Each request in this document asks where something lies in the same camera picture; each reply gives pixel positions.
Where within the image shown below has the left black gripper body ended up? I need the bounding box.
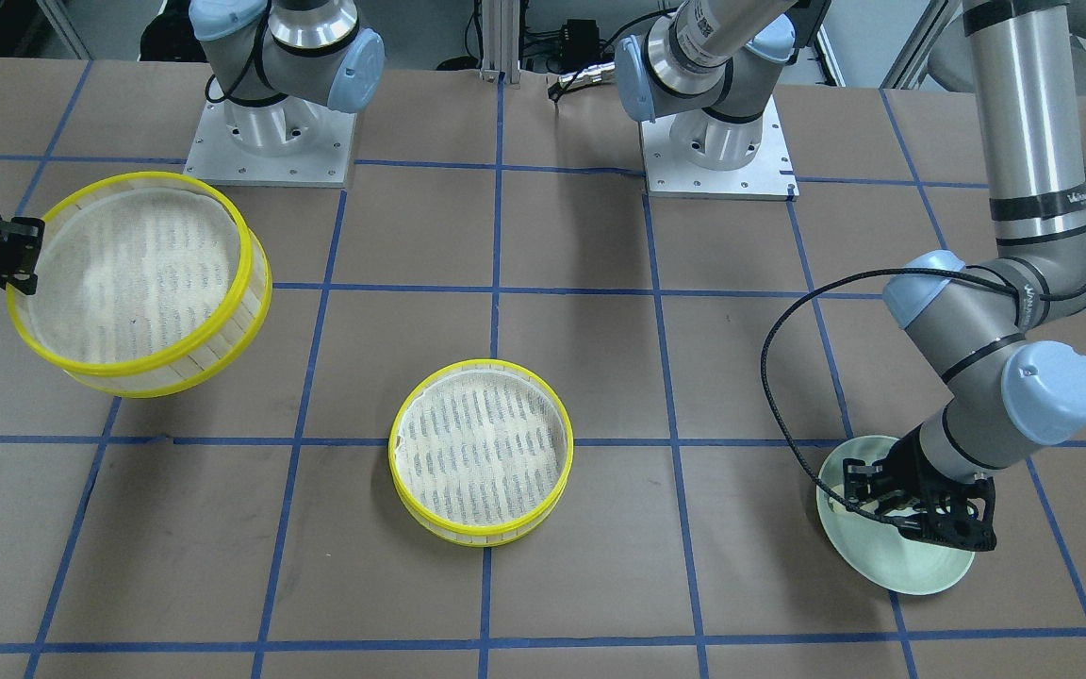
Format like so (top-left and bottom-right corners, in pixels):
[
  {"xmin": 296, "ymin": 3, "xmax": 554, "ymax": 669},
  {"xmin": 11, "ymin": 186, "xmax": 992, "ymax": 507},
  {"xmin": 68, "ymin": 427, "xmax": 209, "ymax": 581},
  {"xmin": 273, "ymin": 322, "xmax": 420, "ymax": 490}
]
[{"xmin": 844, "ymin": 436, "xmax": 998, "ymax": 552}]

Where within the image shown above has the yellow top steamer layer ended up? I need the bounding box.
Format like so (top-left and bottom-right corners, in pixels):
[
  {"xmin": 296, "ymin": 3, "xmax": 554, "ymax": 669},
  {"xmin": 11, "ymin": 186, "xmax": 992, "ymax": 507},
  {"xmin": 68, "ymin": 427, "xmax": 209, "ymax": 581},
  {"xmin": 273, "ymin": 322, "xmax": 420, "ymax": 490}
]
[{"xmin": 7, "ymin": 171, "xmax": 274, "ymax": 399}]

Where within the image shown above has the yellow steamer layer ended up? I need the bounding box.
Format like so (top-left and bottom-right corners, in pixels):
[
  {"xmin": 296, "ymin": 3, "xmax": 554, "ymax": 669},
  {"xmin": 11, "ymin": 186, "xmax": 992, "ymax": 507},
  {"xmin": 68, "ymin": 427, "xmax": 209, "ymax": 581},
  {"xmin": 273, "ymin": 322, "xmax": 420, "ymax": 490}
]
[
  {"xmin": 387, "ymin": 359, "xmax": 576, "ymax": 549},
  {"xmin": 7, "ymin": 171, "xmax": 274, "ymax": 399}
]

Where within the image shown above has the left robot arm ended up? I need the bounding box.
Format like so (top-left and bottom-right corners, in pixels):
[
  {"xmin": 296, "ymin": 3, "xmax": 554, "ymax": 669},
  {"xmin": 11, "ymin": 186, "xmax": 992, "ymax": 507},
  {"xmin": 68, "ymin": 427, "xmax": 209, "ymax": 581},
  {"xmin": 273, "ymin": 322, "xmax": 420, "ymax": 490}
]
[{"xmin": 615, "ymin": 1, "xmax": 1086, "ymax": 552}]

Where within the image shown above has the yellow bottom steamer layer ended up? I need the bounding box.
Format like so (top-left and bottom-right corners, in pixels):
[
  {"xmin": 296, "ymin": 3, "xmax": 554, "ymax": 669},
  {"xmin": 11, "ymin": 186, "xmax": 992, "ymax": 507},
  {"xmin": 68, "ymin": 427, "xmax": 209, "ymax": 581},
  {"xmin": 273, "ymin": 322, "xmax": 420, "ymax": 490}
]
[{"xmin": 387, "ymin": 359, "xmax": 576, "ymax": 549}]

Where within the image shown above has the light green plate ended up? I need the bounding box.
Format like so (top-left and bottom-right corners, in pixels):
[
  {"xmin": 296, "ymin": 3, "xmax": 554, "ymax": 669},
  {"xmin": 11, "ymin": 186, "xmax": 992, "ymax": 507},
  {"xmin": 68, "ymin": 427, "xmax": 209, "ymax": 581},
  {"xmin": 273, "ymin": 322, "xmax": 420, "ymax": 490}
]
[{"xmin": 815, "ymin": 435, "xmax": 975, "ymax": 596}]

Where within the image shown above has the black power adapter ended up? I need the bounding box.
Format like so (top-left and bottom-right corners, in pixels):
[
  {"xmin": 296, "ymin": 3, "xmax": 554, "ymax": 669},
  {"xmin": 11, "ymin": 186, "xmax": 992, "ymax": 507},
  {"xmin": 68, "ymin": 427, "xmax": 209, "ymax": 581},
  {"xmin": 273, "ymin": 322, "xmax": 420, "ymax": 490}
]
[{"xmin": 557, "ymin": 18, "xmax": 601, "ymax": 72}]

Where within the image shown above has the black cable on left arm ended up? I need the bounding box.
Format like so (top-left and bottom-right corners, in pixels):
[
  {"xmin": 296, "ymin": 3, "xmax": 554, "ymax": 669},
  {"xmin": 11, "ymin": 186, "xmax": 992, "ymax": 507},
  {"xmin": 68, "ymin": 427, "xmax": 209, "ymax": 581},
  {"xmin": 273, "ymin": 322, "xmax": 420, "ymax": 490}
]
[{"xmin": 759, "ymin": 203, "xmax": 1086, "ymax": 524}]

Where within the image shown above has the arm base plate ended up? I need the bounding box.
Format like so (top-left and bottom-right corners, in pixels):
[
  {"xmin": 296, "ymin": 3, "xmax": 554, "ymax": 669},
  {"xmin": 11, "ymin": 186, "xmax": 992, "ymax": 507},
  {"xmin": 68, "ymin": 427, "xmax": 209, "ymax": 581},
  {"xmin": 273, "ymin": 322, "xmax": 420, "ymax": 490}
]
[
  {"xmin": 637, "ymin": 96, "xmax": 800, "ymax": 202},
  {"xmin": 184, "ymin": 96, "xmax": 358, "ymax": 190}
]

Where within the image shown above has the aluminium frame post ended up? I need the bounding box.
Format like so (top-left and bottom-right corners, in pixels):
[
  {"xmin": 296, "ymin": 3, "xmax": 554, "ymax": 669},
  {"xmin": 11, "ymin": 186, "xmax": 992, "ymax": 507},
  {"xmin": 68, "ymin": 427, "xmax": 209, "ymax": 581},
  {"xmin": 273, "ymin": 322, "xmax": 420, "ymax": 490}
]
[{"xmin": 478, "ymin": 0, "xmax": 522, "ymax": 88}]

